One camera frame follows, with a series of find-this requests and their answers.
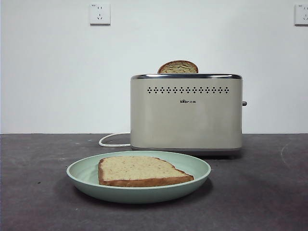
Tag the light toast bread slice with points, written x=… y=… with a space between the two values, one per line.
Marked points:
x=139 y=169

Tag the pale green round plate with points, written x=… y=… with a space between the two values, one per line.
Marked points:
x=81 y=178

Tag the cream two-slot toaster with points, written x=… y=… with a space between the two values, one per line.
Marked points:
x=183 y=125

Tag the dark rounded bread slice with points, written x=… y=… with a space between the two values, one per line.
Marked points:
x=178 y=68

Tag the white wall socket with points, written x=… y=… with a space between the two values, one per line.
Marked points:
x=302 y=15
x=100 y=14

